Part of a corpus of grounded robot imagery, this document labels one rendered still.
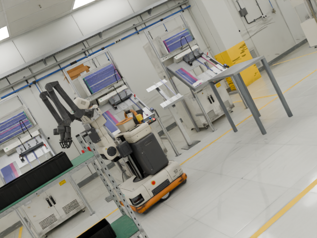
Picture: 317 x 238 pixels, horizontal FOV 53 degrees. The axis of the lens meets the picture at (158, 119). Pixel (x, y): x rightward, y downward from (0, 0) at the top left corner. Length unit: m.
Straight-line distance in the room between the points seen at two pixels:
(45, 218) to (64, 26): 3.62
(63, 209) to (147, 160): 1.75
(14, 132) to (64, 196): 1.10
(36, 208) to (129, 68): 3.37
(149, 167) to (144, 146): 0.23
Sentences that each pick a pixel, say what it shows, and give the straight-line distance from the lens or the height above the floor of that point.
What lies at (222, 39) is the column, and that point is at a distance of 7.11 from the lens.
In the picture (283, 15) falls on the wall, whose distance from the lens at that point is 9.06.
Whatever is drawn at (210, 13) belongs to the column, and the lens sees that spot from 7.14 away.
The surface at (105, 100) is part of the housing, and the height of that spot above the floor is 1.21.
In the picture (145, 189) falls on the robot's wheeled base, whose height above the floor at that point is 0.23.
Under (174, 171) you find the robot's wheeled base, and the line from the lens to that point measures 3.49.
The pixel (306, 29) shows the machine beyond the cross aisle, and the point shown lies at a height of 0.45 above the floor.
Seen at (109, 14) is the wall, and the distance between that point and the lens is 6.86.
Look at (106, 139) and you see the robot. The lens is 3.41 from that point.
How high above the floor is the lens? 1.24
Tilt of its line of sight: 8 degrees down
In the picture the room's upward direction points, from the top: 29 degrees counter-clockwise
